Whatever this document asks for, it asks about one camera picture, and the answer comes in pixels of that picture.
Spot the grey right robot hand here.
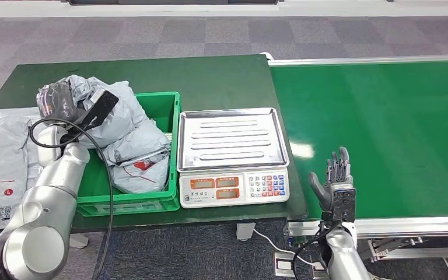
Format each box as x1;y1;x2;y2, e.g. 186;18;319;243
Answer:
308;146;355;212

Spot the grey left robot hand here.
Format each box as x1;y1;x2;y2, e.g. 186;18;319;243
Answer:
36;81;84;127

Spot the silver floor outlet with plug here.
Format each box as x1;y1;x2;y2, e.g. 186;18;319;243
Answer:
311;262;330;280

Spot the green plastic crate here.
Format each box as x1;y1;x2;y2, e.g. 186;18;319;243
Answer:
75;91;181;217

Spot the white table leg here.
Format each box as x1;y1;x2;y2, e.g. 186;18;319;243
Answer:
236;223;257;243

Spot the white scale with steel tray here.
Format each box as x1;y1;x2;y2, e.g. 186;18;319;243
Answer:
177;107;291;210

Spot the white table foot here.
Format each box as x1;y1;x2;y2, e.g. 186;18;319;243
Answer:
69;233;90;249

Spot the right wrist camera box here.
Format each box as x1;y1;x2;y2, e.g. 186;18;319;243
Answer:
331;184;358;224

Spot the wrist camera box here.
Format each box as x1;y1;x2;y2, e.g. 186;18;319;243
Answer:
331;184;358;224
78;89;120;131

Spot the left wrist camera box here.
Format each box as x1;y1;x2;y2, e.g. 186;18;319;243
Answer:
78;89;120;131

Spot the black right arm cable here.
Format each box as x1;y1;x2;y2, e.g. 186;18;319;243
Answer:
291;222;341;280

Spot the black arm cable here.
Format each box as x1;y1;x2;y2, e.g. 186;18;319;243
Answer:
29;117;115;280
291;222;341;280

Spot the green conveyor belt, aluminium frame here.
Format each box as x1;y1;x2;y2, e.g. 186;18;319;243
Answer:
260;52;448;267

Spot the white cable on floor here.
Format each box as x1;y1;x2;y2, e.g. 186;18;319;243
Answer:
254;229;317;267

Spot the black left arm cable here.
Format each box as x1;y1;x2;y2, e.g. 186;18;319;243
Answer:
29;117;115;280

